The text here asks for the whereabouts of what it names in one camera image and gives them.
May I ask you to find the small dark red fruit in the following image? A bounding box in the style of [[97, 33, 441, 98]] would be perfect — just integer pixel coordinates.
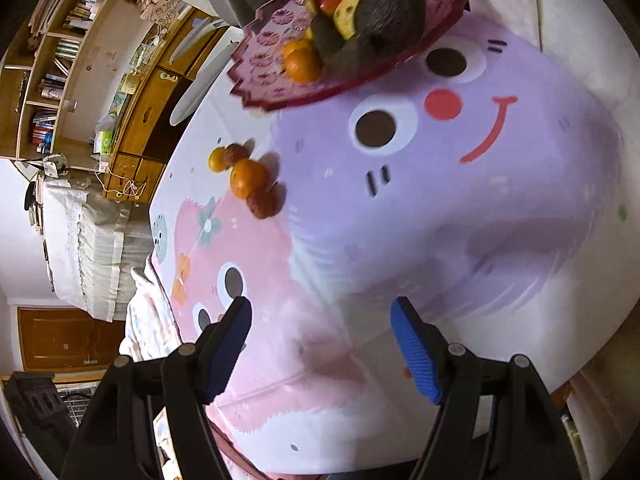
[[245, 188, 277, 220], [224, 143, 250, 168]]

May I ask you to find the mandarin orange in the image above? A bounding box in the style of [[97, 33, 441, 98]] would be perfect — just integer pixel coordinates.
[[229, 158, 268, 200], [282, 38, 314, 58], [284, 49, 323, 84]]

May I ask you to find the small yellow mandarin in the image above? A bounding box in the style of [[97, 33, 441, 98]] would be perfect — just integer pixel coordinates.
[[207, 146, 229, 174]]

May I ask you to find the dark overripe banana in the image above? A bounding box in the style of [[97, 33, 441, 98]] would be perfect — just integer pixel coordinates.
[[305, 0, 385, 79]]

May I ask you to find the dark avocado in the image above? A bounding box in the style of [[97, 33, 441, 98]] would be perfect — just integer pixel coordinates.
[[354, 0, 426, 56]]

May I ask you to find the yellow pear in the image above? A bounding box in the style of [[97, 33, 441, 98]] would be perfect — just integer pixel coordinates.
[[333, 0, 375, 40]]

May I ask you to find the floral patterned blanket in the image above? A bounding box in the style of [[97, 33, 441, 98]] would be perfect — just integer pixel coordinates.
[[118, 253, 184, 480]]

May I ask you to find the brown wooden door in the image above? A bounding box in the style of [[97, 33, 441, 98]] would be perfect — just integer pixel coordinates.
[[17, 307, 125, 373]]

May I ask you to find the lace covered piano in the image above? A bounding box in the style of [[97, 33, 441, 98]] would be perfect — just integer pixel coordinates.
[[35, 172, 153, 322]]

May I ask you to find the cartoon monster tablecloth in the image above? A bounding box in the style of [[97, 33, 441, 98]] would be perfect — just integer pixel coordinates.
[[151, 13, 639, 474]]

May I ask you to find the wooden desk with drawers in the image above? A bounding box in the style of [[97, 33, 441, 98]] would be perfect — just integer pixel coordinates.
[[100, 9, 228, 204]]

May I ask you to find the green tissue pack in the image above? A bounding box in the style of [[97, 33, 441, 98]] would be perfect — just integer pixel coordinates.
[[92, 129, 114, 155]]

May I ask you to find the pink glass fruit bowl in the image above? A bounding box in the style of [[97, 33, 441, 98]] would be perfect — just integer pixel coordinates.
[[228, 0, 468, 112]]

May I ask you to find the wooden bookshelf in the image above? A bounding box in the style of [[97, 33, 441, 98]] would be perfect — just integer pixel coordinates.
[[0, 0, 202, 162]]

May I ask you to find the white floral curtain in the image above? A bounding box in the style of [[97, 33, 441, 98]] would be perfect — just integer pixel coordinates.
[[459, 0, 640, 111]]

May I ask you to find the white charger cable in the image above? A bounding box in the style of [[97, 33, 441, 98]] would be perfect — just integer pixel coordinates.
[[94, 161, 151, 204]]

